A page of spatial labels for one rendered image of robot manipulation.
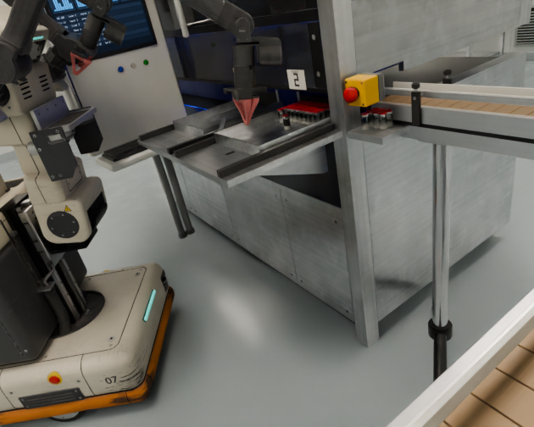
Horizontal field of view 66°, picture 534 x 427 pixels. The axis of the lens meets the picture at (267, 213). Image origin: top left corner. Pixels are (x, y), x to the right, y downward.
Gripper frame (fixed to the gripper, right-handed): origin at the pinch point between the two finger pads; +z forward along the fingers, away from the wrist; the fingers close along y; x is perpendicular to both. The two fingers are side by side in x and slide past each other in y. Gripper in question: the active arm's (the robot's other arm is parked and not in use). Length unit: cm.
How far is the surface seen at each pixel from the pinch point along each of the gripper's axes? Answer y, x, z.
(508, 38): 491, 175, -19
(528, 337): -23, -85, 7
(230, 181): -12.7, -11.1, 12.0
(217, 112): 19, 53, 5
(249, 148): -0.2, -1.2, 7.3
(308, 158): 20.2, -3.0, 13.2
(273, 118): 22.9, 19.1, 3.9
